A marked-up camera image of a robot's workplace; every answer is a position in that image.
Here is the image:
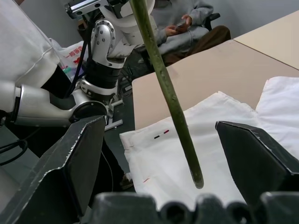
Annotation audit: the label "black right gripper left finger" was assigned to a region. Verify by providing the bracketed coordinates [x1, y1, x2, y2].
[0, 115, 106, 224]

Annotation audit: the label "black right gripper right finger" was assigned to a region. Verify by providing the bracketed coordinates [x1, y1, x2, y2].
[214, 120, 299, 206]

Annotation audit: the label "green stick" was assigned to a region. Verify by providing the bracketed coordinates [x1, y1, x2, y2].
[129, 0, 205, 189]

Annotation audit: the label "white shorts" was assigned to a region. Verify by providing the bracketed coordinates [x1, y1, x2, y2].
[119, 76, 299, 210]

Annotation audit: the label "person's right hand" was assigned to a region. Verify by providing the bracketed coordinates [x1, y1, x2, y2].
[165, 25, 181, 37]

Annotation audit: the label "person's left hand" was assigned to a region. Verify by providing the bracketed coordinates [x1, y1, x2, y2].
[181, 14, 193, 27]

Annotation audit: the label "white printed plastic bag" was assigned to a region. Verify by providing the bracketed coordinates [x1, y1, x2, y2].
[50, 40, 90, 82]

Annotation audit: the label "white cloth cover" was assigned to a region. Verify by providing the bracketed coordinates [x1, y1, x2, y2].
[0, 0, 61, 83]

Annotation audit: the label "person in grey hoodie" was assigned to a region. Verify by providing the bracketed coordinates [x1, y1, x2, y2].
[137, 0, 232, 67]

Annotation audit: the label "black office chair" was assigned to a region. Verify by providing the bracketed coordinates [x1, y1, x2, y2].
[202, 13, 221, 31]

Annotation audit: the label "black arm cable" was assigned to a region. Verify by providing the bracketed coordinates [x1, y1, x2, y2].
[64, 21, 94, 98]

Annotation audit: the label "black loose cable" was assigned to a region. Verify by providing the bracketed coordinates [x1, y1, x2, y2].
[0, 139, 29, 167]

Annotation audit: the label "aluminium frame foot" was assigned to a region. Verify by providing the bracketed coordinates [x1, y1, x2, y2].
[104, 92, 124, 131]

